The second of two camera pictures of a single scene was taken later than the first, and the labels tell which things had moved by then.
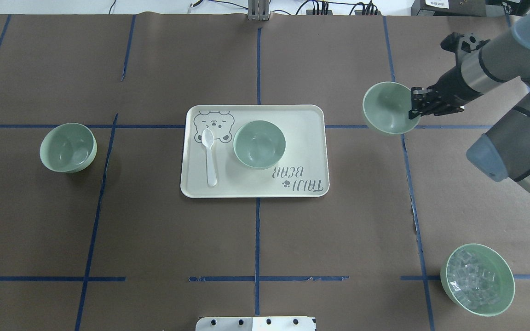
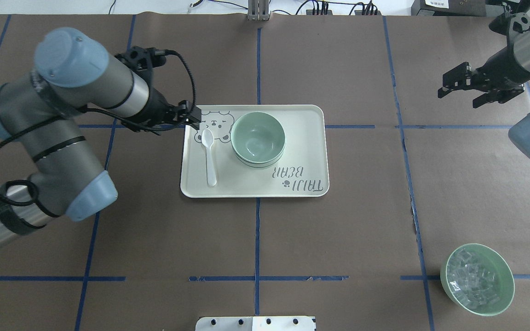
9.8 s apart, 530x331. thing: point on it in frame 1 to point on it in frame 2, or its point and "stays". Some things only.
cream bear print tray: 303,172 stays
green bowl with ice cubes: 477,278 stays
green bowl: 386,105 to 258,155
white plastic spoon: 207,138 stays
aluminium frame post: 258,10 stays
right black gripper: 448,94 to 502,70
